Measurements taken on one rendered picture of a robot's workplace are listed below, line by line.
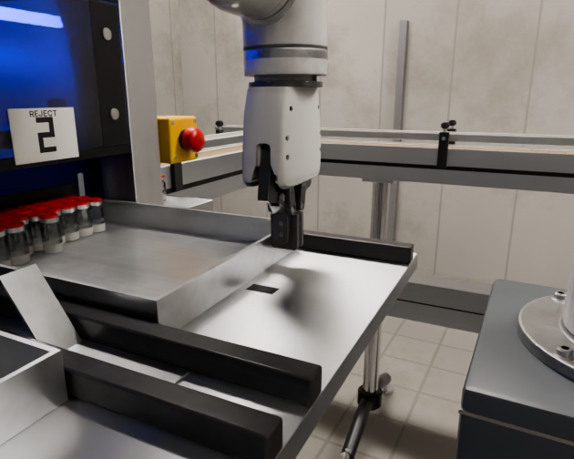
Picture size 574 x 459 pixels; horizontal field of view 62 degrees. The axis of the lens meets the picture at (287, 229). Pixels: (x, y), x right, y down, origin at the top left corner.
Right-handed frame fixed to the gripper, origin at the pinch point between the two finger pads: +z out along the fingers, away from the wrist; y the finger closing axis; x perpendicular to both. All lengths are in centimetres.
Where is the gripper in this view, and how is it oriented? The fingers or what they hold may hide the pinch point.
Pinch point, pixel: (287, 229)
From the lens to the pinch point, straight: 52.2
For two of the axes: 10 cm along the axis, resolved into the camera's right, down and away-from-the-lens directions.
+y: -4.4, 2.4, -8.7
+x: 9.0, 1.1, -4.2
